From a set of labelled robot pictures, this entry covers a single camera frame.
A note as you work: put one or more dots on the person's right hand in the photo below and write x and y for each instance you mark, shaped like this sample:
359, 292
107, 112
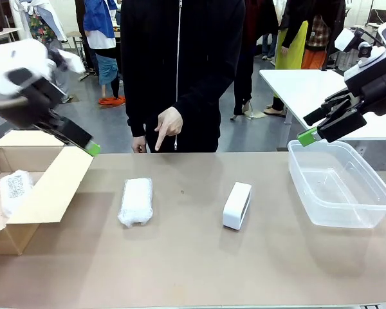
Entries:
139, 145

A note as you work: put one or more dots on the person in maroon top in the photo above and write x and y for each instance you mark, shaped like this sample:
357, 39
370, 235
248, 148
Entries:
260, 19

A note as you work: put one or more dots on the plain white bubble-wrapped clock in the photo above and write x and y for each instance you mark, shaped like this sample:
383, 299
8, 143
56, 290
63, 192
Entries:
135, 202

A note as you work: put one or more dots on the bubble-wrapped clock with dark print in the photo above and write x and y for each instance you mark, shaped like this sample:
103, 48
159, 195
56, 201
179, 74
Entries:
14, 190

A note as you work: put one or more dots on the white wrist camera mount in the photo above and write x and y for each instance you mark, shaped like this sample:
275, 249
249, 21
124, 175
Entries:
347, 40
72, 62

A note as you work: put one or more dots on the clear plastic container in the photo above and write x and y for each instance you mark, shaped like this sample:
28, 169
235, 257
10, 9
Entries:
341, 180

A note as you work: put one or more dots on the person's right forearm black sleeve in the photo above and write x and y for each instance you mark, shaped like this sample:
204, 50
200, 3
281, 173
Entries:
135, 119

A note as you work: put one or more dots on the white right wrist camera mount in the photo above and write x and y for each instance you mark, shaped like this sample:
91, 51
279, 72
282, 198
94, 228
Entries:
347, 40

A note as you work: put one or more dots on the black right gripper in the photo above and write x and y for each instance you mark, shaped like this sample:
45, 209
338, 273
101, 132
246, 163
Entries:
379, 90

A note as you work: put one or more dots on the brown cardboard box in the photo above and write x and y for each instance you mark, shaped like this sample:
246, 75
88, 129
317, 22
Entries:
51, 193

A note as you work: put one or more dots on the person in blue jacket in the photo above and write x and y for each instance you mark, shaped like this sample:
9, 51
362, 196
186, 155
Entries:
96, 19

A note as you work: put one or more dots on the person in plaid shirt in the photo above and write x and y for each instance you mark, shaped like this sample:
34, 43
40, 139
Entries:
313, 61

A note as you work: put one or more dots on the unwrapped white clock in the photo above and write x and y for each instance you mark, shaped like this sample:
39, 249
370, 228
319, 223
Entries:
235, 206

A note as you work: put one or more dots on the figure in floral shirt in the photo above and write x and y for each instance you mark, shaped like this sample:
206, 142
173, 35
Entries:
42, 29

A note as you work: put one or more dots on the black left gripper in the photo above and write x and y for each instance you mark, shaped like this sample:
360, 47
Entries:
29, 103

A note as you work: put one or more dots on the person's left hand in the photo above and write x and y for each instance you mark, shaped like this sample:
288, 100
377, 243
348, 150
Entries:
170, 122

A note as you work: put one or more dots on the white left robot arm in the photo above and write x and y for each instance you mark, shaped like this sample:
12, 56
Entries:
6, 61

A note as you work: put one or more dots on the person with yellow apron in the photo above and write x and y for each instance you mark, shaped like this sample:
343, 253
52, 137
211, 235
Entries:
292, 54

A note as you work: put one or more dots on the white side table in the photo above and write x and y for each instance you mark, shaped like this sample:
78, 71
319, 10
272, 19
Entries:
292, 87

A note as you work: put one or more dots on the person torso black zip jacket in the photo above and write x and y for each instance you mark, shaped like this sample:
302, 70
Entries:
154, 64

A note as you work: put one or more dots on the person in dark clothes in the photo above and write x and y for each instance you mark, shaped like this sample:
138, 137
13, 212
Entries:
80, 19

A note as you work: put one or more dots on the person's left forearm black sleeve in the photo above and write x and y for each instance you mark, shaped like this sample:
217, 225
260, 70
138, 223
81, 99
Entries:
199, 96

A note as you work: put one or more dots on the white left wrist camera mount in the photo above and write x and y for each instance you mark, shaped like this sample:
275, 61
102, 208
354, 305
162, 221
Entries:
72, 62

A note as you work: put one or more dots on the white background desk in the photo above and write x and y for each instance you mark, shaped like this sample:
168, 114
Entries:
0, 31

